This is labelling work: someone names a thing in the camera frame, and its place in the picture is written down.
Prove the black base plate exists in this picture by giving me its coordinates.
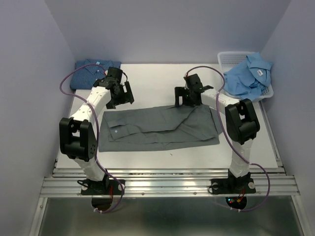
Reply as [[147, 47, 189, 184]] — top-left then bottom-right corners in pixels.
[[77, 179, 122, 196], [209, 178, 256, 195]]

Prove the aluminium mounting rail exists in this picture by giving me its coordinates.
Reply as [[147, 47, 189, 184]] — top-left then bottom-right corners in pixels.
[[39, 98, 301, 197]]

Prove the light blue shirt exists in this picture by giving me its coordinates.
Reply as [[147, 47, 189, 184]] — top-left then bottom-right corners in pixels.
[[221, 52, 274, 103]]

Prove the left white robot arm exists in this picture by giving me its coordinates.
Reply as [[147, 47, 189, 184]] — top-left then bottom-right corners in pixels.
[[59, 67, 134, 195]]

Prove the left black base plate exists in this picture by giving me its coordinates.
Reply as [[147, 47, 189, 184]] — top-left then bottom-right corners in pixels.
[[77, 179, 122, 196]]

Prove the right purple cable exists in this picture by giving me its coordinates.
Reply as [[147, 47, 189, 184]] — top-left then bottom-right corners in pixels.
[[185, 65, 273, 213]]

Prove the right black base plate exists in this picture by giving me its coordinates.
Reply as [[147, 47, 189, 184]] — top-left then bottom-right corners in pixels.
[[209, 178, 256, 195]]

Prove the grey long sleeve shirt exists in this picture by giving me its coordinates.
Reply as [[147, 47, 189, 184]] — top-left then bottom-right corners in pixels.
[[98, 105, 222, 152]]

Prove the folded blue checkered shirt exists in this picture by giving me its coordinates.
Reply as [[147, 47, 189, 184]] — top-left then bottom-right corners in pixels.
[[69, 59, 121, 90]]

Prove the white plastic basket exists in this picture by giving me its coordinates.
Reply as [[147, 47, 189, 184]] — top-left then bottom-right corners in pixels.
[[217, 51, 275, 104]]

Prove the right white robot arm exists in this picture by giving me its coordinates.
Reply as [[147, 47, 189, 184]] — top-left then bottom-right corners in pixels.
[[174, 74, 260, 195]]

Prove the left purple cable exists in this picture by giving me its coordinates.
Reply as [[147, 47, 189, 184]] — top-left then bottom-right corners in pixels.
[[60, 63, 126, 214]]

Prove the purple cable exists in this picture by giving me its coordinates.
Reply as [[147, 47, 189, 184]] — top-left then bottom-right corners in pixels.
[[185, 65, 273, 213], [60, 63, 126, 214]]

